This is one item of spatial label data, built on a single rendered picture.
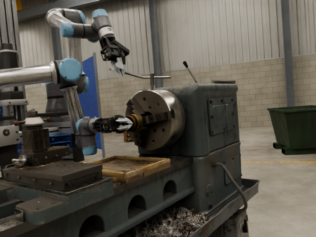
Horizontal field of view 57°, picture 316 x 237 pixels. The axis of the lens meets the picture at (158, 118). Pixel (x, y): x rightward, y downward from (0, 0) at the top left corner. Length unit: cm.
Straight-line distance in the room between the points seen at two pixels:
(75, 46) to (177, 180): 107
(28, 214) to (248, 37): 1101
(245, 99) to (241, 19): 298
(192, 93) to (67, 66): 64
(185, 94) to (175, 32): 1061
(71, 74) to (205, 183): 89
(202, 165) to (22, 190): 89
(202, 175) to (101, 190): 73
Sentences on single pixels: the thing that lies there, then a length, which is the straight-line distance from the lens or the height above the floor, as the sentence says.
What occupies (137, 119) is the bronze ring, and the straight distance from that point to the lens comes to 139.
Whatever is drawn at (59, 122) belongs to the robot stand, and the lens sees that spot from 186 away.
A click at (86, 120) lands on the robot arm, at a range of 154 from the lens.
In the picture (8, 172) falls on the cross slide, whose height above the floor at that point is 95.
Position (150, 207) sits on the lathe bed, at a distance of 133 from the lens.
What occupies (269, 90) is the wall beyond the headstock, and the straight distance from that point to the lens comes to 1132.
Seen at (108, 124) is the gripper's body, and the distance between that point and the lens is 139.
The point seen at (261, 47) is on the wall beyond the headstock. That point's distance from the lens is 1148.
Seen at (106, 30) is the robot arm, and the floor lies 155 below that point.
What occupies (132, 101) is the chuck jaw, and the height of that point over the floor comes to 119.
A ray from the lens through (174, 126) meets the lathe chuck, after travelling 144.
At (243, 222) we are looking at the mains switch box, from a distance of 199.
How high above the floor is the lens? 117
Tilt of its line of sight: 3 degrees down
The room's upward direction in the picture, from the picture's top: 5 degrees counter-clockwise
